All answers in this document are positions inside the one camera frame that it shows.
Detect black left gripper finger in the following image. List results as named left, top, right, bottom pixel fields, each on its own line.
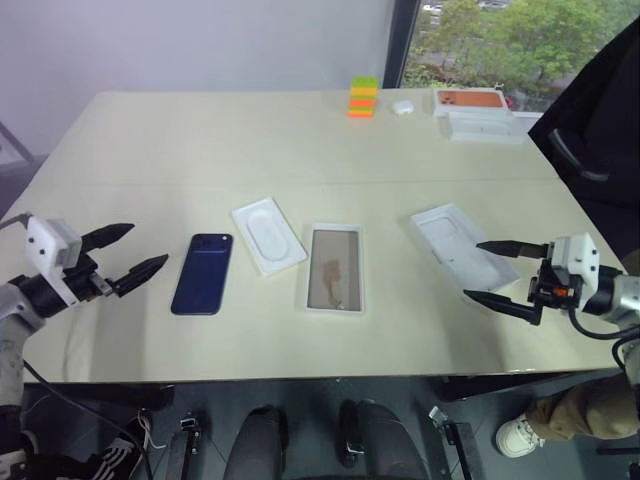
left=112, top=253, right=170, bottom=297
left=79, top=222, right=136, bottom=253

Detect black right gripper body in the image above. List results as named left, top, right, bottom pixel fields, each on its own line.
left=528, top=243, right=582, bottom=310

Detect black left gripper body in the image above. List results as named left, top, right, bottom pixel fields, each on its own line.
left=63, top=253, right=121, bottom=304

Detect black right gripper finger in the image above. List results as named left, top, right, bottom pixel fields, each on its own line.
left=475, top=240, right=547, bottom=260
left=462, top=288, right=543, bottom=328

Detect dark blue smartphone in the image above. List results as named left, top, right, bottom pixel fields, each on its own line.
left=170, top=232, right=235, bottom=317

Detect white moulded tray insert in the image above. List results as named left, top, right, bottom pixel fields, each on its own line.
left=231, top=197, right=309, bottom=278

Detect white phone box base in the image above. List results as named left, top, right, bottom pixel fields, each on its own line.
left=304, top=222, right=370, bottom=317

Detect white rectangular box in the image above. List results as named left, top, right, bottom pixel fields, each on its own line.
left=442, top=110, right=544, bottom=147

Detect orange phone picture box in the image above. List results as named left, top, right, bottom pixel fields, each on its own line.
left=432, top=87, right=514, bottom=119

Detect khaki trouser leg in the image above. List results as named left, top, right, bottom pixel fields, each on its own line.
left=524, top=373, right=640, bottom=442

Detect white sneaker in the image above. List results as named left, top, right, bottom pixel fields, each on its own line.
left=495, top=413, right=547, bottom=459

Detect black under-table clamp stand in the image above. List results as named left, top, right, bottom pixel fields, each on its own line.
left=428, top=405, right=477, bottom=480
left=166, top=411, right=205, bottom=480

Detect black jacket person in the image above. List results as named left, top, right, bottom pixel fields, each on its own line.
left=526, top=19, right=640, bottom=281

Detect black white patterned shoe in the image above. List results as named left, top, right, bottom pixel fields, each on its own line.
left=93, top=433, right=137, bottom=480

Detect wide dark rounded shape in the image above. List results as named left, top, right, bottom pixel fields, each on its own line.
left=338, top=398, right=429, bottom=480

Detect green trees outside window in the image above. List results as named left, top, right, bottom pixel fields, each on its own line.
left=403, top=0, right=640, bottom=112

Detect narrow dark rounded shape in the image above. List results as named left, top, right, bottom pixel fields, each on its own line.
left=236, top=404, right=290, bottom=480

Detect green orange block stack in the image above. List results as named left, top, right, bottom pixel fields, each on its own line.
left=346, top=75, right=380, bottom=121

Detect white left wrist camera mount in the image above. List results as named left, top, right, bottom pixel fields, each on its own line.
left=25, top=215, right=84, bottom=306

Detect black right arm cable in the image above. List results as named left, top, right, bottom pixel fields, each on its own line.
left=568, top=303, right=640, bottom=391

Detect grey metal frame furniture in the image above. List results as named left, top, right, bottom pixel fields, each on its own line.
left=0, top=121, right=49, bottom=174

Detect dark window frame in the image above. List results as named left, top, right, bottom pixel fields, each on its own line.
left=381, top=0, right=422, bottom=90

